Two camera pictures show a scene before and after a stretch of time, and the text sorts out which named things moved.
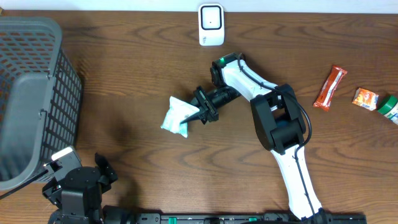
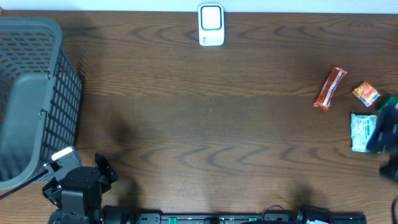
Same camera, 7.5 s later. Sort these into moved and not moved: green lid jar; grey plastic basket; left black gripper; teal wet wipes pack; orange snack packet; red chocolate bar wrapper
Moved: orange snack packet; teal wet wipes pack
Not moved: red chocolate bar wrapper; green lid jar; grey plastic basket; left black gripper
